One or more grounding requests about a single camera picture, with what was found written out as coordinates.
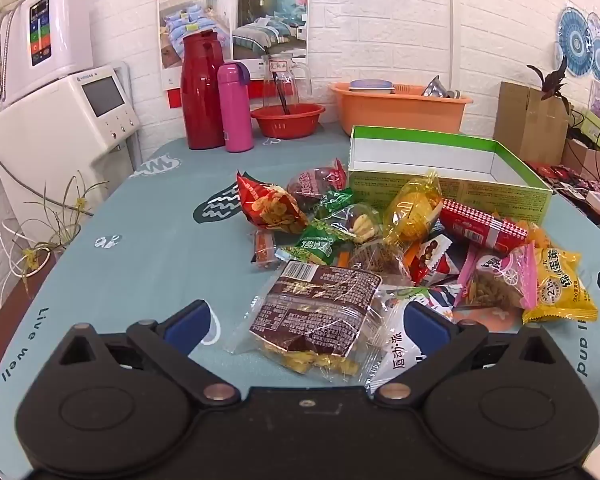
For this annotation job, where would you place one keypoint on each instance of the green snack packet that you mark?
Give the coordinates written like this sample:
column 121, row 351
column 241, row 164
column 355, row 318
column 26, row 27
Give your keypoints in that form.
column 336, row 201
column 320, row 245

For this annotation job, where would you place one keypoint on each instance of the large blue paper fan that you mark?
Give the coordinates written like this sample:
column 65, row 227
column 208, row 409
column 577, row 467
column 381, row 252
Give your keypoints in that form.
column 574, row 40

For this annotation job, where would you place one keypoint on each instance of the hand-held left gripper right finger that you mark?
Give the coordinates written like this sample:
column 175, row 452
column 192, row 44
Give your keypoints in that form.
column 425, row 325

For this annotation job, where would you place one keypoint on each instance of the red dates packet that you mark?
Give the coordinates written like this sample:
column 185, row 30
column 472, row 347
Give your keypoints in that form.
column 310, row 182

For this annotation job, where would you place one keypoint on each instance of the clear yellow bread packet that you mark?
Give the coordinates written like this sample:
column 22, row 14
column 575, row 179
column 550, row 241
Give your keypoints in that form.
column 412, row 210

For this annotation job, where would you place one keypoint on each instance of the metal bowl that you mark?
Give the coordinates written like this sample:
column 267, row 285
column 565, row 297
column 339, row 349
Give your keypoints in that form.
column 435, row 89

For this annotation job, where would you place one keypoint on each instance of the red thermos jug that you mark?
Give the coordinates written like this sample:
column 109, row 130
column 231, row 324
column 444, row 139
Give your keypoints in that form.
column 202, row 100

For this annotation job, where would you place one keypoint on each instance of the pink snack packet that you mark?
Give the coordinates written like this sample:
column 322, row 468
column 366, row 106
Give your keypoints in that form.
column 505, row 275

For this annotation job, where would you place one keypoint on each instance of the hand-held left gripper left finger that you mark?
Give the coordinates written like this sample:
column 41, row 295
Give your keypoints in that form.
column 187, row 322

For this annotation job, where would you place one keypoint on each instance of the white snack packet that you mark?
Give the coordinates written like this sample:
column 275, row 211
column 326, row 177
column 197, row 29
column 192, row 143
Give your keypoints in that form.
column 395, row 350

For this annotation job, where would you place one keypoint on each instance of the brown label snack packet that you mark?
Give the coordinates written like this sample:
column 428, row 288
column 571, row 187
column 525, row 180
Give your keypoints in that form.
column 320, row 310

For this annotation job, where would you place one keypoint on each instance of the dried yellow flower twigs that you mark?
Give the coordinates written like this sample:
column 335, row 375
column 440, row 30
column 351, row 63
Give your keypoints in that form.
column 28, row 256

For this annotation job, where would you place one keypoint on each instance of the red chips packet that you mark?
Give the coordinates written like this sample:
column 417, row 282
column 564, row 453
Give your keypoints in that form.
column 272, row 205

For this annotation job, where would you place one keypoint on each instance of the large cardboard box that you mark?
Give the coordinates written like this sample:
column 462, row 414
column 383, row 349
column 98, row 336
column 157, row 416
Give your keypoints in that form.
column 525, row 120

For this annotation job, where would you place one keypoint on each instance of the wall calendar poster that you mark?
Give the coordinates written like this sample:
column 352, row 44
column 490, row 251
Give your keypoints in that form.
column 200, row 5

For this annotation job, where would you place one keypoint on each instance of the long red checkered snack packet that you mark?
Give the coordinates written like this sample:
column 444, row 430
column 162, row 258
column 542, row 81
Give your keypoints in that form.
column 480, row 225

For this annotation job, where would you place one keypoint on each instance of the teal printed tablecloth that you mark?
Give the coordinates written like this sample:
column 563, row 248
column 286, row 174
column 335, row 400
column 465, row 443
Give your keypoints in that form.
column 155, row 260

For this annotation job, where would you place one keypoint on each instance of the green cardboard box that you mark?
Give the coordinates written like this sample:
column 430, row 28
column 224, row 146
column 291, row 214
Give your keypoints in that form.
column 430, row 160

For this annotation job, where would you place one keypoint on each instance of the red plastic basket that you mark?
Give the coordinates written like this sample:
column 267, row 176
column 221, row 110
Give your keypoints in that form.
column 287, row 122

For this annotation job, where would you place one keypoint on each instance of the small cardboard box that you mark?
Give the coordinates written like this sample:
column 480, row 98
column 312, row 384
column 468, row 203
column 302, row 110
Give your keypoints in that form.
column 587, row 160

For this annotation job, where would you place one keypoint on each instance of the blue lidded container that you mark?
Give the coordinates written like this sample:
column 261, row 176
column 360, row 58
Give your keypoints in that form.
column 370, row 85

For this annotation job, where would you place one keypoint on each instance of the yellow snack packet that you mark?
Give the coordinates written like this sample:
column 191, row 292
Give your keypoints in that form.
column 560, row 285

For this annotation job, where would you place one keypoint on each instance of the clear nut packet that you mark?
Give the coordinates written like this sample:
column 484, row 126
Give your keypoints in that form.
column 362, row 225

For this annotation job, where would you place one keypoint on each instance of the red white chocolate packet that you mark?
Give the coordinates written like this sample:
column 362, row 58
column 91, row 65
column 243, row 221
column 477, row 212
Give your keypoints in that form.
column 430, row 255

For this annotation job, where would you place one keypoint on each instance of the clear brown snack packet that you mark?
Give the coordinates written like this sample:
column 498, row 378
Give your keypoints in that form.
column 375, row 260

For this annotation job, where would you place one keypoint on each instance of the white wall conduit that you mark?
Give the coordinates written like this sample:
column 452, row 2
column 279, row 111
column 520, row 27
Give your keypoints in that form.
column 452, row 20

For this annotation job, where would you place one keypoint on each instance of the small orange snack packet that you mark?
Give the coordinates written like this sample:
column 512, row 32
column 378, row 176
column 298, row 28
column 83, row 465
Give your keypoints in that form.
column 265, row 250

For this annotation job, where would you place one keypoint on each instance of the small blue paper fan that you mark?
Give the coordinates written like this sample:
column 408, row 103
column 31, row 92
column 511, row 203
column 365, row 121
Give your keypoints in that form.
column 595, row 26

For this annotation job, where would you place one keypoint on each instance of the white water purifier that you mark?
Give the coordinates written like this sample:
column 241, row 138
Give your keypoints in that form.
column 55, row 25

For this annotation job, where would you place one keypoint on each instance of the pink bottle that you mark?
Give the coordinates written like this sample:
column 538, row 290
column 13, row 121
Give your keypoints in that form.
column 235, row 110

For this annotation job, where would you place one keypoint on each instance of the orange plastic basin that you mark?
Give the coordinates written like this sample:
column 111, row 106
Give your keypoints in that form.
column 395, row 110

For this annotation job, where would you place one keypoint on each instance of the pile of red packets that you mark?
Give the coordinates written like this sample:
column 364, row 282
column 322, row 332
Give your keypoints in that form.
column 550, row 172

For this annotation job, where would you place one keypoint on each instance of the white machine with screen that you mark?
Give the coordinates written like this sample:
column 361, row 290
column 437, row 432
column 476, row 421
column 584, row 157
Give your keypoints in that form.
column 45, row 135

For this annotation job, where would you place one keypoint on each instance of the dark purple plant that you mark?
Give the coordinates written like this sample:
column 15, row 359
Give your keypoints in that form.
column 550, row 80

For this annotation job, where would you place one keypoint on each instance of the glass pitcher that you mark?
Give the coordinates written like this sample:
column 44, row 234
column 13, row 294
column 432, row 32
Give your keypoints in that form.
column 290, row 85

